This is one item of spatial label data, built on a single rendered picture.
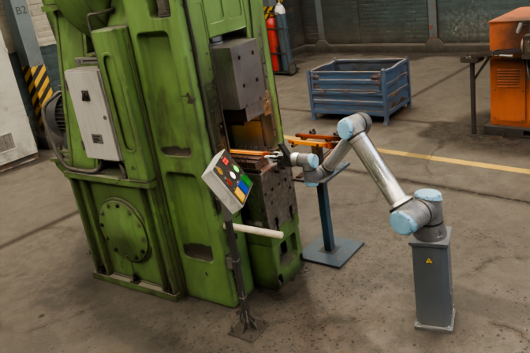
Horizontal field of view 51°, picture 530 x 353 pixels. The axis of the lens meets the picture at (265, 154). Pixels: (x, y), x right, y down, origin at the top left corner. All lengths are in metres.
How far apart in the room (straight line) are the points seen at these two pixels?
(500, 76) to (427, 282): 3.54
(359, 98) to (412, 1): 4.45
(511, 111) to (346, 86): 2.09
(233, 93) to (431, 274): 1.61
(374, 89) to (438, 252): 4.19
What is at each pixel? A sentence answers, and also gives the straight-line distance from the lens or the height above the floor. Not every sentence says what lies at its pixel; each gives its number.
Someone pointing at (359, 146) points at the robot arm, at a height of 1.17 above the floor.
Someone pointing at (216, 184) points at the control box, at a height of 1.11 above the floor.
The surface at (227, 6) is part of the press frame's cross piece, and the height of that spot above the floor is 1.99.
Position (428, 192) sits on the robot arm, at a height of 0.87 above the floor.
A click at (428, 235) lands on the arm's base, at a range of 3.30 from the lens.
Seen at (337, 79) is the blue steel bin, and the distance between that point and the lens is 7.48.
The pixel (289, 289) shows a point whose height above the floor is 0.00.
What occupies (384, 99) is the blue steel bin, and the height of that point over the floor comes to 0.33.
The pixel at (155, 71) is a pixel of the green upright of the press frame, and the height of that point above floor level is 1.67.
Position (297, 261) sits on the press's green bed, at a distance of 4.23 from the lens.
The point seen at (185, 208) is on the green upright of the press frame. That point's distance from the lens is 3.90.
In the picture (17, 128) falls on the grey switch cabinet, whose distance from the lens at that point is 8.51.
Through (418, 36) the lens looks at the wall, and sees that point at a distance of 11.55.
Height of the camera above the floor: 2.26
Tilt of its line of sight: 20 degrees down
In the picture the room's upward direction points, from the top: 9 degrees counter-clockwise
